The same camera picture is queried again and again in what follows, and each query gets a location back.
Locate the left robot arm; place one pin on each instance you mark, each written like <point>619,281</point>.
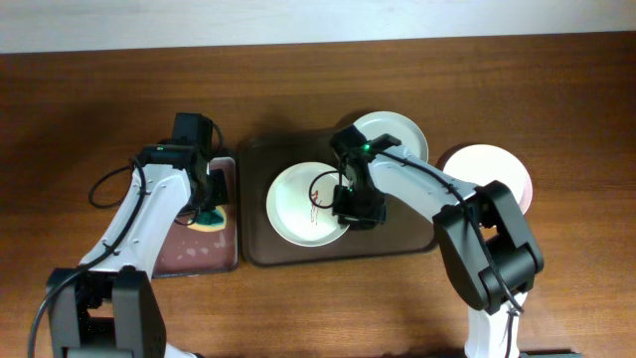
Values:
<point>106,307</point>

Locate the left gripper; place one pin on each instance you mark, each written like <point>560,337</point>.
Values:
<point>221,189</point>

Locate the large brown serving tray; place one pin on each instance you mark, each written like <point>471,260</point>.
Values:
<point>262,158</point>

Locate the small black tray with water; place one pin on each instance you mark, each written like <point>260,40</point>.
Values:
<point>188,252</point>

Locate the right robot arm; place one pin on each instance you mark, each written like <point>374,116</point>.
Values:
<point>489,252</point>

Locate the green yellow sponge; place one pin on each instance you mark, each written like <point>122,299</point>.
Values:
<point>210,221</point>

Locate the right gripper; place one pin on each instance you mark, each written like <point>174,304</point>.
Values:
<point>345,216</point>

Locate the white plate bottom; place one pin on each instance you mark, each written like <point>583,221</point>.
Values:
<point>484,163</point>

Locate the white plate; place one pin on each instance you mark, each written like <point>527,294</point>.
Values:
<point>414,146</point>
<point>484,163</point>
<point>297,205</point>

